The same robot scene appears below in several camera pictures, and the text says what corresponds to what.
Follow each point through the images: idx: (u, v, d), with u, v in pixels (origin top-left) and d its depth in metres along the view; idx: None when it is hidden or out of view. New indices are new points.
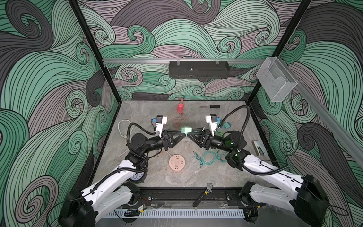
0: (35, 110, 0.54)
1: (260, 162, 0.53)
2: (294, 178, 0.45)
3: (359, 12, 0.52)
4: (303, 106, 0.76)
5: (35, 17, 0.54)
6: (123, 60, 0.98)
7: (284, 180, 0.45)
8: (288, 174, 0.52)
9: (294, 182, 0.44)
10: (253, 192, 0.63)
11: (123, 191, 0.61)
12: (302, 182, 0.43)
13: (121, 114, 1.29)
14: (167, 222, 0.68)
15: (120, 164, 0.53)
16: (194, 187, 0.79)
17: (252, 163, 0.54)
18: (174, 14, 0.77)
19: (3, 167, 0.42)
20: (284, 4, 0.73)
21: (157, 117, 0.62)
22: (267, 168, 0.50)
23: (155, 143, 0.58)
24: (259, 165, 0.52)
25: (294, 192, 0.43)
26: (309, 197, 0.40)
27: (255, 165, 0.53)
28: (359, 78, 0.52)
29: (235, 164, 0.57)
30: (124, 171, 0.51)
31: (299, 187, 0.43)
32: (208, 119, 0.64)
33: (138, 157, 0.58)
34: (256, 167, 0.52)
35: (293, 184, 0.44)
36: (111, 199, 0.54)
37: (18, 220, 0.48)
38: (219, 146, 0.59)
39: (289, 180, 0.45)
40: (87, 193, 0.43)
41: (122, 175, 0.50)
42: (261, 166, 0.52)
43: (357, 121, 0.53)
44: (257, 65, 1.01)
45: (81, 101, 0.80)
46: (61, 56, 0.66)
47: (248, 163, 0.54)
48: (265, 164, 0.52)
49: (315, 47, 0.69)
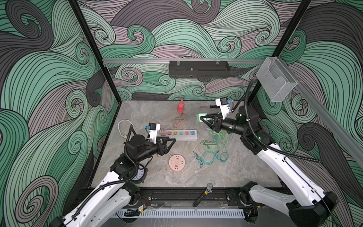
0: (35, 110, 0.54)
1: (284, 158, 0.45)
2: (315, 190, 0.40)
3: (359, 12, 0.52)
4: (303, 106, 0.76)
5: (35, 17, 0.54)
6: (123, 60, 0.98)
7: (303, 187, 0.40)
8: (309, 181, 0.41)
9: (314, 193, 0.39)
10: (252, 191, 0.63)
11: (119, 197, 0.60)
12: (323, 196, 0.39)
13: (121, 114, 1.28)
14: (167, 222, 0.68)
15: (105, 178, 0.49)
16: (194, 187, 0.79)
17: (274, 155, 0.46)
18: (174, 14, 0.77)
19: (3, 167, 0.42)
20: (284, 5, 0.73)
21: (150, 123, 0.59)
22: (289, 167, 0.43)
23: (151, 149, 0.59)
24: (281, 161, 0.45)
25: (307, 202, 0.39)
26: (322, 211, 0.36)
27: (277, 159, 0.45)
28: (359, 78, 0.52)
29: (252, 147, 0.49)
30: (109, 187, 0.47)
31: (317, 200, 0.38)
32: (218, 103, 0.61)
33: (126, 165, 0.52)
34: (277, 161, 0.45)
35: (312, 195, 0.39)
36: (106, 209, 0.54)
37: (18, 220, 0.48)
38: (231, 129, 0.57)
39: (308, 189, 0.40)
40: (69, 221, 0.40)
41: (106, 192, 0.46)
42: (284, 162, 0.44)
43: (357, 121, 0.53)
44: (257, 65, 1.01)
45: (81, 101, 0.80)
46: (61, 56, 0.66)
47: (269, 152, 0.46)
48: (289, 162, 0.45)
49: (315, 47, 0.69)
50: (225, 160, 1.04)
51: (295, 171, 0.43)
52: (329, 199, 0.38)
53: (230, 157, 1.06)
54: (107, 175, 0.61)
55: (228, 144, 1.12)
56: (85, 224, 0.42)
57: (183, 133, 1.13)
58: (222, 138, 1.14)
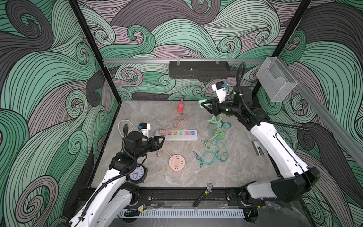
0: (35, 110, 0.54)
1: (276, 133, 0.47)
2: (299, 164, 0.41)
3: (359, 12, 0.52)
4: (303, 106, 0.76)
5: (35, 17, 0.54)
6: (123, 60, 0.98)
7: (288, 160, 0.42)
8: (295, 156, 0.43)
9: (297, 166, 0.41)
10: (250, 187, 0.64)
11: (120, 196, 0.60)
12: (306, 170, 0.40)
13: (121, 114, 1.14)
14: (167, 223, 0.68)
15: (106, 176, 0.49)
16: (194, 187, 0.79)
17: (266, 130, 0.47)
18: (174, 14, 0.77)
19: (3, 167, 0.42)
20: (284, 5, 0.73)
21: (141, 123, 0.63)
22: (280, 142, 0.45)
23: (145, 145, 0.63)
24: (272, 136, 0.46)
25: (289, 174, 0.41)
26: (301, 183, 0.38)
27: (268, 134, 0.46)
28: (359, 78, 0.52)
29: (246, 123, 0.50)
30: (111, 183, 0.47)
31: (298, 173, 0.40)
32: (213, 88, 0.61)
33: (125, 161, 0.53)
34: (268, 136, 0.46)
35: (295, 167, 0.41)
36: (110, 209, 0.53)
37: (18, 220, 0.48)
38: (229, 112, 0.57)
39: (293, 163, 0.41)
40: (76, 222, 0.40)
41: (110, 189, 0.46)
42: (275, 137, 0.46)
43: (357, 121, 0.53)
44: (257, 65, 1.01)
45: (81, 101, 0.80)
46: (61, 56, 0.66)
47: (262, 127, 0.47)
48: (280, 138, 0.46)
49: (315, 47, 0.69)
50: (225, 160, 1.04)
51: (283, 146, 0.44)
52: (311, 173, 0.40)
53: (230, 157, 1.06)
54: (107, 174, 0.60)
55: (228, 144, 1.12)
56: (93, 224, 0.42)
57: (183, 133, 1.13)
58: (222, 138, 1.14)
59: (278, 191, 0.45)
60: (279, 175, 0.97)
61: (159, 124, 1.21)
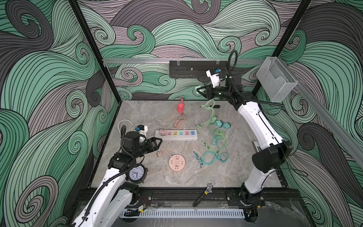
0: (35, 110, 0.54)
1: (259, 111, 0.52)
2: (275, 137, 0.47)
3: (359, 12, 0.52)
4: (303, 106, 0.76)
5: (35, 17, 0.54)
6: (123, 60, 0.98)
7: (266, 134, 0.48)
8: (273, 131, 0.49)
9: (273, 139, 0.47)
10: (246, 183, 0.66)
11: (121, 196, 0.60)
12: (281, 142, 0.46)
13: (121, 114, 1.14)
14: (167, 223, 0.68)
15: (105, 176, 0.49)
16: (194, 187, 0.79)
17: (250, 108, 0.53)
18: (174, 14, 0.77)
19: (3, 167, 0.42)
20: (284, 5, 0.73)
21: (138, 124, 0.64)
22: (262, 119, 0.51)
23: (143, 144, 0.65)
24: (255, 113, 0.52)
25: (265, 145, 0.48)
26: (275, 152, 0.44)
27: (252, 112, 0.52)
28: (359, 78, 0.52)
29: (234, 103, 0.57)
30: (112, 181, 0.48)
31: (273, 144, 0.46)
32: (207, 73, 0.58)
33: (124, 159, 0.53)
34: (252, 114, 0.52)
35: (271, 140, 0.47)
36: (112, 209, 0.53)
37: (18, 220, 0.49)
38: (221, 96, 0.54)
39: (270, 136, 0.47)
40: (80, 222, 0.39)
41: (111, 187, 0.47)
42: (257, 115, 0.51)
43: (357, 121, 0.53)
44: (257, 65, 1.01)
45: (81, 101, 0.80)
46: (61, 56, 0.66)
47: (246, 106, 0.53)
48: (262, 116, 0.51)
49: (315, 47, 0.69)
50: (225, 160, 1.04)
51: (263, 122, 0.50)
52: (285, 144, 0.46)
53: (230, 157, 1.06)
54: (106, 174, 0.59)
55: (228, 144, 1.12)
56: (98, 222, 0.42)
57: (183, 133, 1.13)
58: (222, 138, 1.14)
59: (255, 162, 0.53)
60: (279, 175, 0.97)
61: (159, 124, 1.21)
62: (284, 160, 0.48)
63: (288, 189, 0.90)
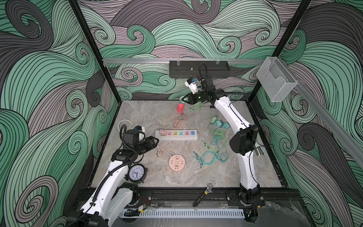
0: (35, 110, 0.54)
1: (229, 104, 0.63)
2: (244, 122, 0.58)
3: (359, 12, 0.52)
4: (303, 106, 0.76)
5: (35, 17, 0.54)
6: (123, 60, 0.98)
7: (236, 121, 0.58)
8: (242, 117, 0.59)
9: (242, 124, 0.57)
10: (242, 181, 0.67)
11: (122, 192, 0.61)
12: (248, 126, 0.57)
13: (121, 114, 1.14)
14: (167, 223, 0.68)
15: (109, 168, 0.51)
16: (194, 187, 0.79)
17: (223, 102, 0.63)
18: (174, 14, 0.77)
19: (3, 167, 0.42)
20: (284, 5, 0.73)
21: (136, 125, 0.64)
22: (232, 110, 0.61)
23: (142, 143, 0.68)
24: (227, 106, 0.62)
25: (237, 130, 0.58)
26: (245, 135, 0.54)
27: (225, 106, 0.62)
28: (359, 78, 0.52)
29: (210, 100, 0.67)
30: (116, 172, 0.50)
31: (243, 128, 0.56)
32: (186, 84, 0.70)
33: (125, 153, 0.56)
34: (225, 107, 0.62)
35: (240, 125, 0.57)
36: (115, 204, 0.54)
37: (18, 220, 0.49)
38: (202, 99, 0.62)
39: (239, 122, 0.58)
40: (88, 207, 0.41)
41: (116, 177, 0.49)
42: (229, 107, 0.62)
43: (357, 121, 0.53)
44: (257, 65, 1.01)
45: (81, 101, 0.80)
46: (61, 56, 0.66)
47: (220, 100, 0.64)
48: (232, 107, 0.62)
49: (315, 47, 0.69)
50: (225, 160, 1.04)
51: (234, 112, 0.60)
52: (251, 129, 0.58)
53: (230, 157, 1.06)
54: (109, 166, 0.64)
55: (228, 144, 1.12)
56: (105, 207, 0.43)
57: (183, 133, 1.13)
58: (222, 138, 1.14)
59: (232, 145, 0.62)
60: (279, 175, 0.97)
61: (159, 124, 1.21)
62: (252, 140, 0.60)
63: (288, 189, 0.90)
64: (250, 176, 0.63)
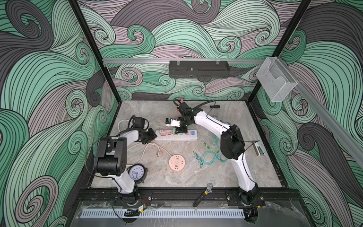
0: (35, 110, 0.54)
1: (206, 115, 0.68)
2: (223, 126, 0.61)
3: (359, 12, 0.52)
4: (303, 106, 0.76)
5: (35, 17, 0.54)
6: (123, 60, 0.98)
7: (217, 127, 0.61)
8: (221, 123, 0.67)
9: (223, 128, 0.60)
10: (241, 184, 0.66)
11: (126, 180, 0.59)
12: (228, 128, 0.60)
13: (121, 114, 1.14)
14: (167, 223, 0.68)
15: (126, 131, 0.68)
16: (194, 187, 0.79)
17: (201, 117, 0.68)
18: (174, 14, 0.77)
19: (3, 167, 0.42)
20: (284, 5, 0.73)
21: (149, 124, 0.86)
22: (211, 119, 0.65)
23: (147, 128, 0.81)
24: (205, 117, 0.67)
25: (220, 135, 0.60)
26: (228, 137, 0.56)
27: (203, 117, 0.67)
28: (359, 78, 0.52)
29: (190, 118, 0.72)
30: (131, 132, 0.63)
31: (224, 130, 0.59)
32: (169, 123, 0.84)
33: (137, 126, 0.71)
34: (204, 118, 0.67)
35: (221, 128, 0.60)
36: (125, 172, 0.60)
37: (18, 220, 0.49)
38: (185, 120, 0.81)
39: (220, 127, 0.61)
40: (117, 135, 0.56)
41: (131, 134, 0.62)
42: (207, 118, 0.66)
43: (357, 121, 0.53)
44: (257, 65, 1.01)
45: (81, 101, 0.80)
46: (61, 56, 0.66)
47: (198, 116, 0.69)
48: (210, 117, 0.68)
49: (315, 47, 0.69)
50: (225, 160, 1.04)
51: (213, 120, 0.65)
52: (233, 130, 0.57)
53: None
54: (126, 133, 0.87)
55: None
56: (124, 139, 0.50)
57: (183, 133, 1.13)
58: None
59: (225, 152, 0.60)
60: (279, 175, 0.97)
61: (159, 124, 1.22)
62: (238, 139, 0.61)
63: (288, 189, 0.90)
64: (247, 178, 0.63)
